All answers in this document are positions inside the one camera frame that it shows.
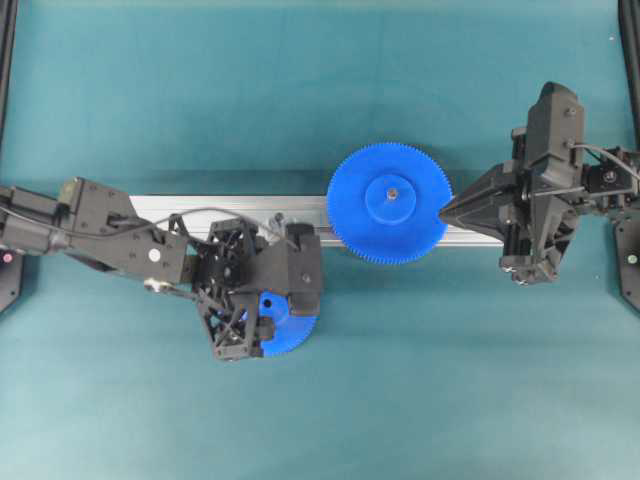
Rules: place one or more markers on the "silver aluminium extrusion rail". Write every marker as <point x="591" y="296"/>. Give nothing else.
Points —
<point x="200" y="211"/>

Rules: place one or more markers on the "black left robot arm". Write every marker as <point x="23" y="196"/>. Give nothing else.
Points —
<point x="98" y="226"/>

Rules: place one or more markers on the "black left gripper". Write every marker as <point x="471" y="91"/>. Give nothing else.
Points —
<point x="230" y="317"/>

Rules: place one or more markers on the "small blue gear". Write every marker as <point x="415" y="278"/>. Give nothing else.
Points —
<point x="291" y="331"/>

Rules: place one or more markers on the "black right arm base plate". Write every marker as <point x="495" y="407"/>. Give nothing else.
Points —
<point x="626" y="236"/>

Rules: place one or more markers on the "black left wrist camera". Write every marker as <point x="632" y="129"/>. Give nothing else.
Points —
<point x="298" y="271"/>

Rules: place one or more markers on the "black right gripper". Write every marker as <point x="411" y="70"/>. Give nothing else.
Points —
<point x="537" y="219"/>

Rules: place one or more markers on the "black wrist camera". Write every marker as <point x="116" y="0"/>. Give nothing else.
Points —
<point x="298" y="271"/>
<point x="555" y="124"/>

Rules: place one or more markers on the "large blue gear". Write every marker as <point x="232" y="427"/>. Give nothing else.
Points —
<point x="378" y="229"/>

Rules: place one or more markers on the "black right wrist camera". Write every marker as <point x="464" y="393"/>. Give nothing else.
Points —
<point x="555" y="124"/>

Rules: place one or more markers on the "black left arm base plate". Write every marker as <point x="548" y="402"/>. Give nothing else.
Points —
<point x="11" y="275"/>

